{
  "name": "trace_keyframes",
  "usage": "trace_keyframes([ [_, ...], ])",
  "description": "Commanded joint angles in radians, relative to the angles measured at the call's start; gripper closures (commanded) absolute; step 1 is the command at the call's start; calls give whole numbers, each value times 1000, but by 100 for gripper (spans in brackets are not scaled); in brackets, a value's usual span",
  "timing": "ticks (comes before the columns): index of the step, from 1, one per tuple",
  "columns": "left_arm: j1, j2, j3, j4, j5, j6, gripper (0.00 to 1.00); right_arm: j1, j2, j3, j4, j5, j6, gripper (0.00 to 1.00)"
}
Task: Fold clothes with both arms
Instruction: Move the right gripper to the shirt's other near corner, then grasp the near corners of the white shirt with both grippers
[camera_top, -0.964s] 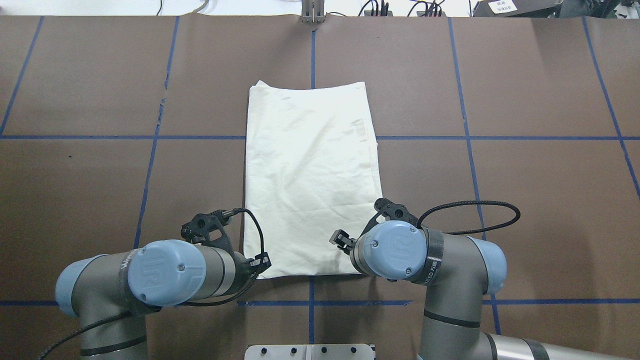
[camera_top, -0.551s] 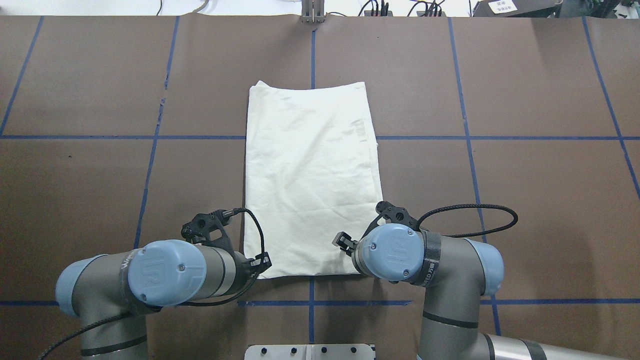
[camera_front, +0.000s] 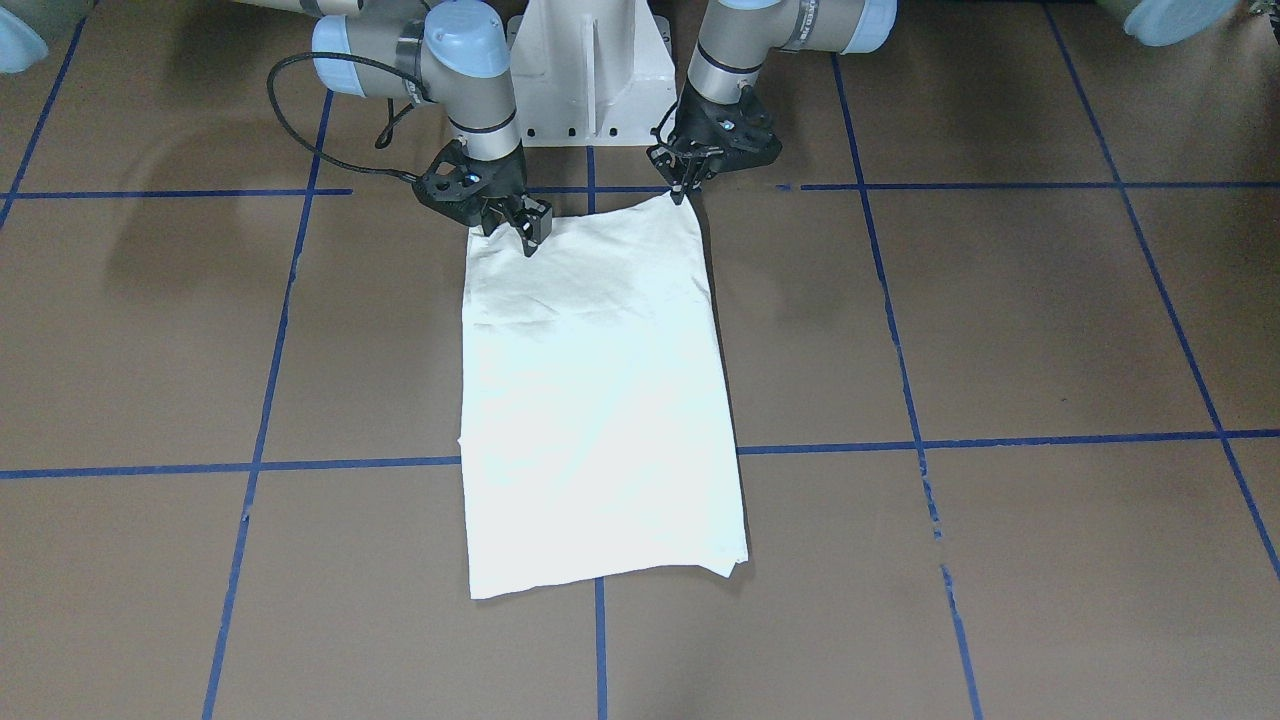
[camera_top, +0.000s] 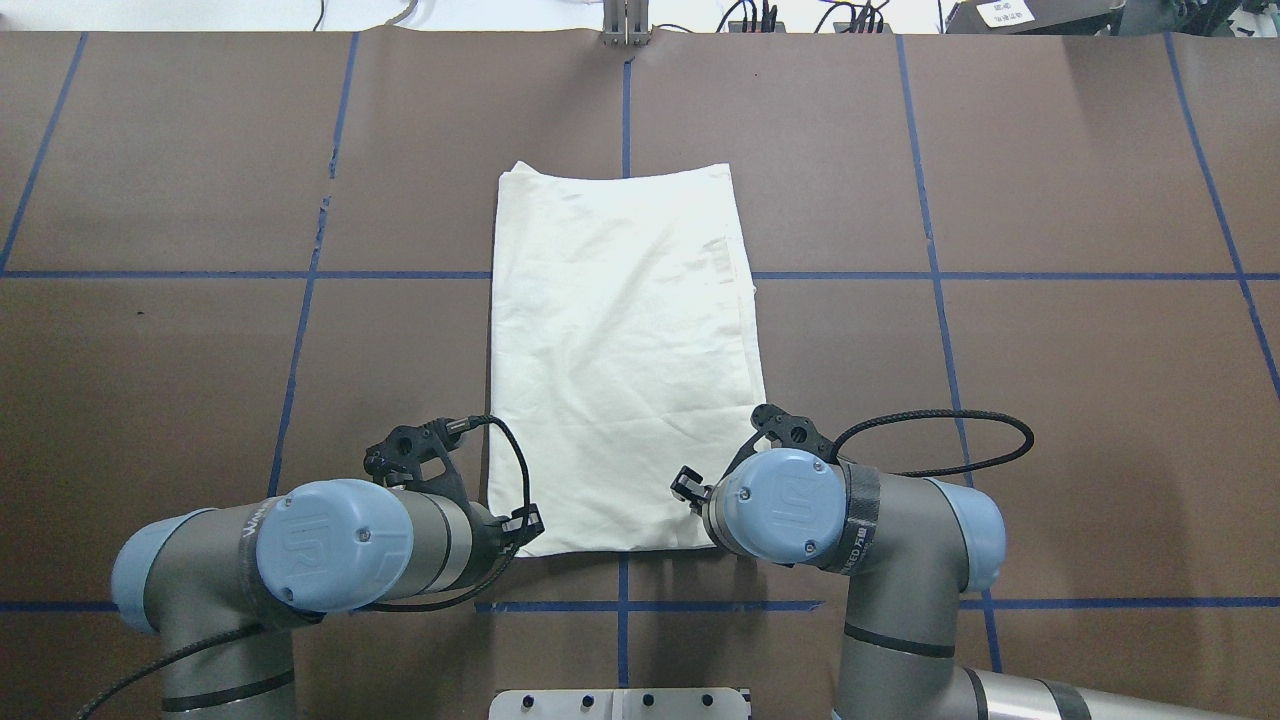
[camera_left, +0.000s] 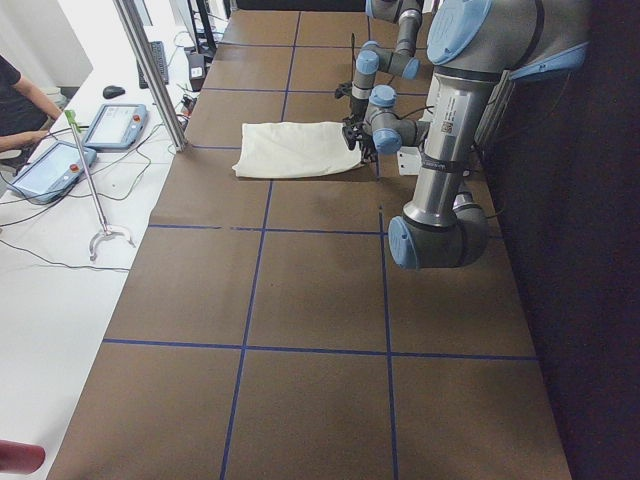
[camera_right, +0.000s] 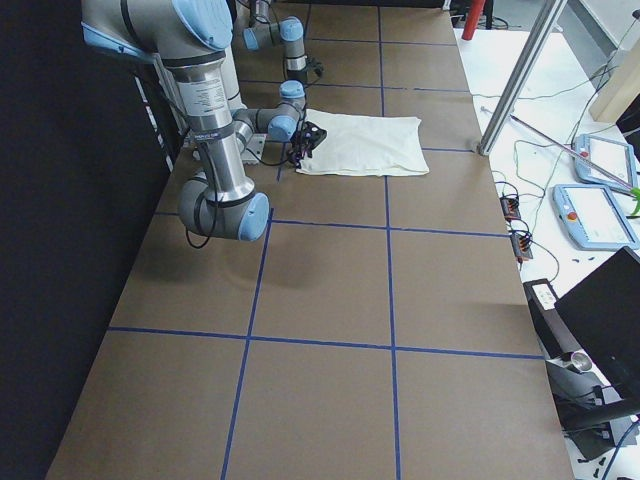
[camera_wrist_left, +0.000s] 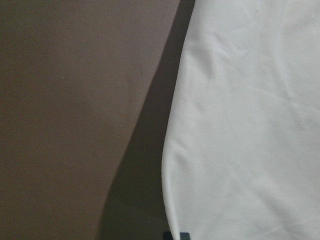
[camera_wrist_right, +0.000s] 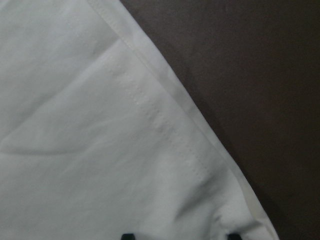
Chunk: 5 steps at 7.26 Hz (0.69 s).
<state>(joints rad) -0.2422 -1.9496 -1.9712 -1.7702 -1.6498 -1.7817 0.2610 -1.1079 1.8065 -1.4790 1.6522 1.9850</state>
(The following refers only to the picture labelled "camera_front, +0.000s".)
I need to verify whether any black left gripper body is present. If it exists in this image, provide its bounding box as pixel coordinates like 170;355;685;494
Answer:
666;95;746;186

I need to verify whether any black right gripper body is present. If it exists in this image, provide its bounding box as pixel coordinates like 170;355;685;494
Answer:
470;165;527;225

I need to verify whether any cream long-sleeve cat shirt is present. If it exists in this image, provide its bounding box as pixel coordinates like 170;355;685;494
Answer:
460;195;749;600

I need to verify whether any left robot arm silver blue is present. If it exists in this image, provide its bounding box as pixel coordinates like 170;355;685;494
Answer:
646;1;1277;205

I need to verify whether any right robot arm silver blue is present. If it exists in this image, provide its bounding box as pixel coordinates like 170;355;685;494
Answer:
108;1;554;256

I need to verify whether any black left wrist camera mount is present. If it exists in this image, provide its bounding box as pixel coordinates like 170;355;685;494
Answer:
700;85;783;174

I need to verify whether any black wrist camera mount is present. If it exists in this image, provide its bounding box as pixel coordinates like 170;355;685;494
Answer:
700;85;783;174
410;138;502;233

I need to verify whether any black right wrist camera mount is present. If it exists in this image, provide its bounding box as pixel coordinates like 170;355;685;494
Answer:
410;138;502;233

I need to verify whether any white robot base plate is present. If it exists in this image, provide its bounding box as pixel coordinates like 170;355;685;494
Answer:
507;1;677;149

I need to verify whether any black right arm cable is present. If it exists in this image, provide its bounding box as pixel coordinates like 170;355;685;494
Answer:
266;53;442;186

